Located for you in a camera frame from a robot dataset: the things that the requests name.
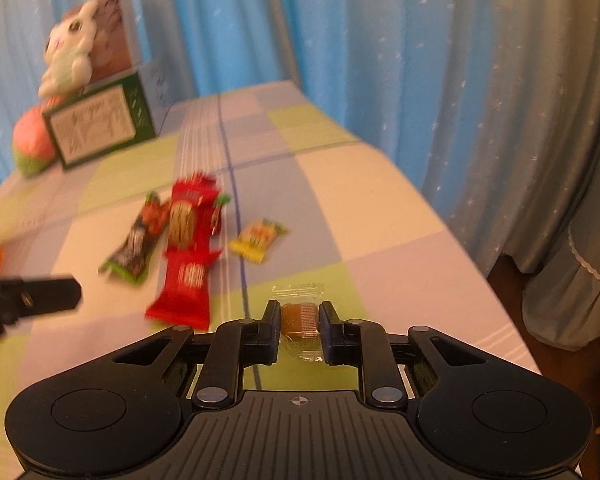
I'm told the large red snack packet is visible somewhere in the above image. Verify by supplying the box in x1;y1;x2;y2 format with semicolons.
145;249;222;331

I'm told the pink brown box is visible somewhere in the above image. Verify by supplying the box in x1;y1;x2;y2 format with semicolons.
60;0;144;84

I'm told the blue curtain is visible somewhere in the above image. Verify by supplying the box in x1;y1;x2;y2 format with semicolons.
0;0;600;281

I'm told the pink and green plush ball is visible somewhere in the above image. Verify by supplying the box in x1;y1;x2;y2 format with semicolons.
12;96;62;179

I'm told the checkered tablecloth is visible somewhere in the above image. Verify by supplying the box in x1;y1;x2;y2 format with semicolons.
0;80;542;480

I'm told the dark green snack packet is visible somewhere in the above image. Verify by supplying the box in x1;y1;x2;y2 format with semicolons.
98;192;171;286

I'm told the red round-biscuit snack packet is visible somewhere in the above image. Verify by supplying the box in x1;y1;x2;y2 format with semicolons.
166;174;222;257

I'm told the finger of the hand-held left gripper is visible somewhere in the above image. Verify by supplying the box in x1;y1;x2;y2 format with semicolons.
0;275;84;339

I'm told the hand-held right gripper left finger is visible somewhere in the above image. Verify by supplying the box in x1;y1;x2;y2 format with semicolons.
111;300;283;411

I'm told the green and white box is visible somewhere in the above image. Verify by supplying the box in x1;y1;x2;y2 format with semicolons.
42;72;157;170

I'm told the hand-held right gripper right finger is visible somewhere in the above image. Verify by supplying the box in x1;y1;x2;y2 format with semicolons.
318;301;487;411

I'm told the clear-wrapped brown candy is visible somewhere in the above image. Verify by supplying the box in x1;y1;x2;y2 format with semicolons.
272;283;327;362

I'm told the white plush bunny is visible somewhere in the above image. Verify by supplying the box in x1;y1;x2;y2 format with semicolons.
38;0;104;100

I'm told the yellow snack packet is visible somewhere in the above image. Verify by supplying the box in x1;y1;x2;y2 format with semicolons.
228;218;289;265

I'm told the grey cloth with lace trim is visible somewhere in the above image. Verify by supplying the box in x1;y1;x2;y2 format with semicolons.
522;195;600;353

